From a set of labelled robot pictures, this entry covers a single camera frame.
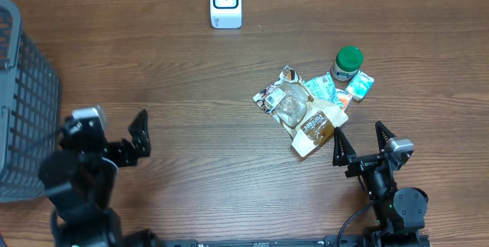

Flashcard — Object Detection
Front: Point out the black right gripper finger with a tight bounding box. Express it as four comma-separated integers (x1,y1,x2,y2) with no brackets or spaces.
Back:
332,127,357,166
375,121,396,151

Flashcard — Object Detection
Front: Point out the beige brown snack pouch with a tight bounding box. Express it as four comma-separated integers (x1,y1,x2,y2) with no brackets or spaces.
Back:
253,66,348,157

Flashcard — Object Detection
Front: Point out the orange white snack packet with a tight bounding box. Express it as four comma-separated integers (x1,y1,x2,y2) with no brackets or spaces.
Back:
336,89,352,112

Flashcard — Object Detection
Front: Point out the small teal white packet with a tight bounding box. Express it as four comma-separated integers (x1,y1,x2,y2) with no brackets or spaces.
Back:
345,70,374,101

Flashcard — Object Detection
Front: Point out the teal tissue packet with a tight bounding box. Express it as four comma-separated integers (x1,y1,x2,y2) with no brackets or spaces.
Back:
305,72,341,106

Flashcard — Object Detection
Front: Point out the green lid seasoning jar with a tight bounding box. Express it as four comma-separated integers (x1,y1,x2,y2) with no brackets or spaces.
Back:
330,46,364,81

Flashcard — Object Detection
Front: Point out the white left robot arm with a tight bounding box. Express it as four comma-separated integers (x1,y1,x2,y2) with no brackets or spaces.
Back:
38,106,160,246

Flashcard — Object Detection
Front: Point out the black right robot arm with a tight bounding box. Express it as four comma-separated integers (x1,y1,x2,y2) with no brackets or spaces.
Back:
325,121,430,247

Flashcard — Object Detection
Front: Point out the white barcode scanner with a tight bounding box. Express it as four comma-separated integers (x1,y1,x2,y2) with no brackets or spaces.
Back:
209,0,242,29

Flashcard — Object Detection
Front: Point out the dark grey mesh basket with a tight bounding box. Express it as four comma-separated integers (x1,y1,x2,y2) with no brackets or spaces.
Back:
1,0,61,203

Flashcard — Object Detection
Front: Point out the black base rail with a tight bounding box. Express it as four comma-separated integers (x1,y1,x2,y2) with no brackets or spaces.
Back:
159,235,431,247

